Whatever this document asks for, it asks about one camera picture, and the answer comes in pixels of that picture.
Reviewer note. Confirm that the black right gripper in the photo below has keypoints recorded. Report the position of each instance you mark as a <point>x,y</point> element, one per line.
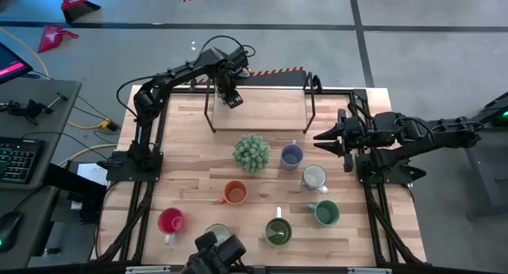
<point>357,135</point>

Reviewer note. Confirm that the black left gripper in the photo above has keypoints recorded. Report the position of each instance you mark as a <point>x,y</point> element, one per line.
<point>229,81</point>

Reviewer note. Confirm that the white patterned mug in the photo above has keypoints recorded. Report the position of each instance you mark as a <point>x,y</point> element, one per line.
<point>314,176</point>

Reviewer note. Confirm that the lavender blue mug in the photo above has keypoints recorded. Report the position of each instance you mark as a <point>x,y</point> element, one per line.
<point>291,159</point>

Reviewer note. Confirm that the teal green mug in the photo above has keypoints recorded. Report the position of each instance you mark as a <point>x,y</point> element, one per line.
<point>327,214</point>

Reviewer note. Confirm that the orange mug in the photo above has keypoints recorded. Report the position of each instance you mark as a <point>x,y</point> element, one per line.
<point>236,194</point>

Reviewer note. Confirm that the yellow mug with white inside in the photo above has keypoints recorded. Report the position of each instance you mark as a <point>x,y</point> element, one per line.
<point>222,230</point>

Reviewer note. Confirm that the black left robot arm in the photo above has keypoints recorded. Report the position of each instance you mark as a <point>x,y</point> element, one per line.
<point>178,71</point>

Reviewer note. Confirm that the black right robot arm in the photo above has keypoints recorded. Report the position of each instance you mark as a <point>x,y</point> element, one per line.
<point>436,133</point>

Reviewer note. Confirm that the green artificial plant ball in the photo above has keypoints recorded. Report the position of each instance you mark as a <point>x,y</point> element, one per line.
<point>252,153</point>

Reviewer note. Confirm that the hazard-striped black platform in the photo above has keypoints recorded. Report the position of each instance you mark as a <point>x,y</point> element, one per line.
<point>285,79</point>

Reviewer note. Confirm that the white paper sheet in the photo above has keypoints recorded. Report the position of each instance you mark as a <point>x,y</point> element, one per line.
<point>93,174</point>

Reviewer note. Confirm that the black metal stand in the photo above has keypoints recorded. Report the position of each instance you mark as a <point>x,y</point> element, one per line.
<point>496,107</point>

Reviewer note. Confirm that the red broom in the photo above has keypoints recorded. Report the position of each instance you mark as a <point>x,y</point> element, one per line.
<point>75,6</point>

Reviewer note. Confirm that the red dustpan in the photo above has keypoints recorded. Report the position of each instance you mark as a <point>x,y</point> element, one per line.
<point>53,35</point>

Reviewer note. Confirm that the black clamp tool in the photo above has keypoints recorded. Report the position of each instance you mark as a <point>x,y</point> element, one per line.
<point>29,107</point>

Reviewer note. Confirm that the black backlit keyboard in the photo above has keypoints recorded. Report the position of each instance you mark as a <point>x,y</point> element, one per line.
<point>18,160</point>

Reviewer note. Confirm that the black tablet screen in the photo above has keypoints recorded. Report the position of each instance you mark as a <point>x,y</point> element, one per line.
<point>10,65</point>

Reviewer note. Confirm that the grey desk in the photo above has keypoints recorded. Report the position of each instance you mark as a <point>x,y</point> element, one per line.
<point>24,194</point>

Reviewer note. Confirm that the black computer mouse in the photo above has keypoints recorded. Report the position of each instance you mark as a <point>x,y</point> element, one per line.
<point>8,230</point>

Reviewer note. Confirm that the black aluminium table frame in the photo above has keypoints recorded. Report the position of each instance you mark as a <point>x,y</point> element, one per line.
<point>337,92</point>

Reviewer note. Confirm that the silver metal bracket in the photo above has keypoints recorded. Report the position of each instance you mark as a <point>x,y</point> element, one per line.
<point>369,271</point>
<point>147,270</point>

